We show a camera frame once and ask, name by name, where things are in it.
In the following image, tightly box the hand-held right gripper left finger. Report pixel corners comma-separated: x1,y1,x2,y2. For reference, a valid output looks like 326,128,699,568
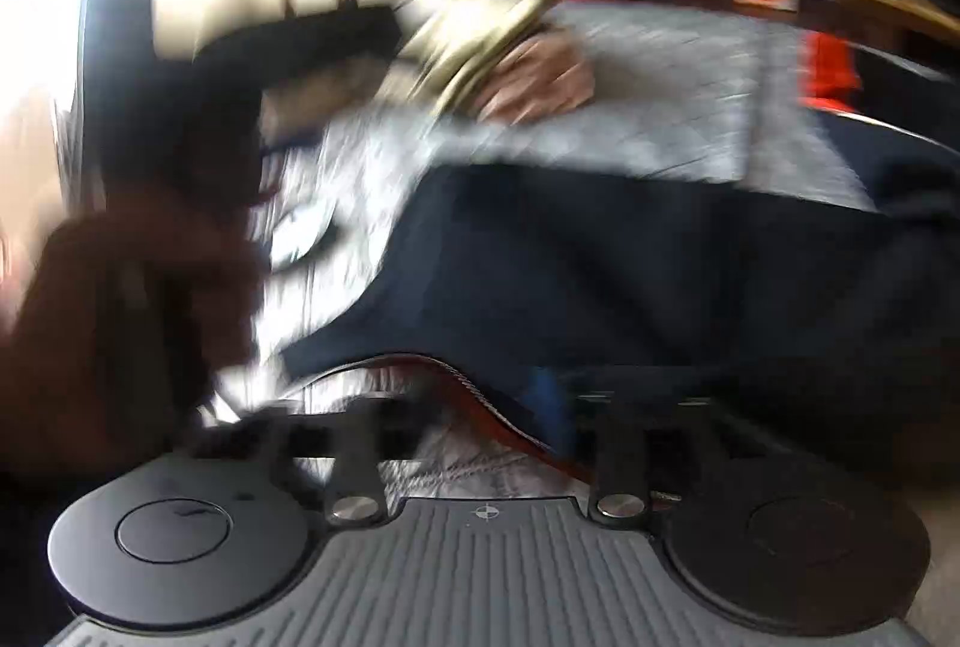
187,396,421,528

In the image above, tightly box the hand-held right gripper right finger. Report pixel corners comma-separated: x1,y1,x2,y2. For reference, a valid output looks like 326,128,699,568
529,369,721,528

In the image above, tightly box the navy orange zip jacket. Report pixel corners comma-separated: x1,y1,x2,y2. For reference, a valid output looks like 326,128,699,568
281,28,960,490

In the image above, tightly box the person's left hand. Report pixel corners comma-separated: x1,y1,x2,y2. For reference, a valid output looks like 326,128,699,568
0,185,267,472

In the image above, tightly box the cream garment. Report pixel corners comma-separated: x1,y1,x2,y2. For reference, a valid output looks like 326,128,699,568
397,0,556,108

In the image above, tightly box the pink garment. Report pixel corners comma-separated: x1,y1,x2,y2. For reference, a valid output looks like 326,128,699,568
480,28,597,127

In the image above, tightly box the wooden television stand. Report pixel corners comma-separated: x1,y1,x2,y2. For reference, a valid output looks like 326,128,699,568
836,0,960,63

